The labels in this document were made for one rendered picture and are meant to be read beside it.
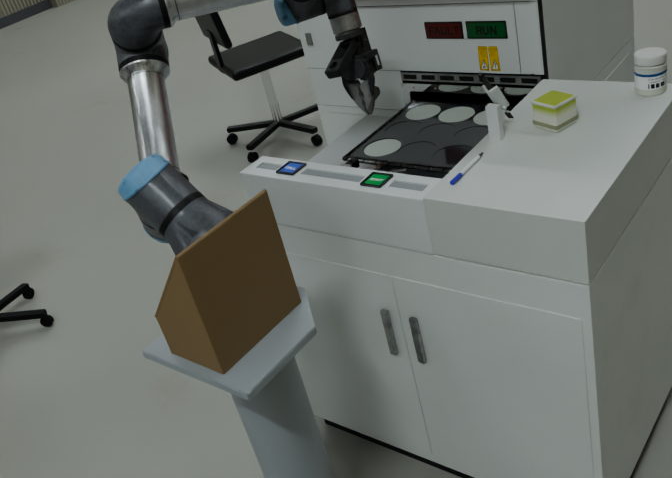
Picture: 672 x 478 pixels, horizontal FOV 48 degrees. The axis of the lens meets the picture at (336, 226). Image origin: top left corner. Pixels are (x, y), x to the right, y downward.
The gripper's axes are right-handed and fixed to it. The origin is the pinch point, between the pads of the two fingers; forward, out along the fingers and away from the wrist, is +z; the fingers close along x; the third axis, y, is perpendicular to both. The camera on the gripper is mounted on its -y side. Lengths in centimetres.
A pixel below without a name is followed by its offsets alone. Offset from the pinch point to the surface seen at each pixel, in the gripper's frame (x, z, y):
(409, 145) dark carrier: -5.6, 12.4, 5.8
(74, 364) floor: 163, 77, -17
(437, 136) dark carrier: -11.1, 12.7, 11.5
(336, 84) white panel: 36, -2, 39
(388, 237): -14.3, 24.0, -26.6
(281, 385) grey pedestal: 0, 42, -61
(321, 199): 1.6, 13.4, -26.3
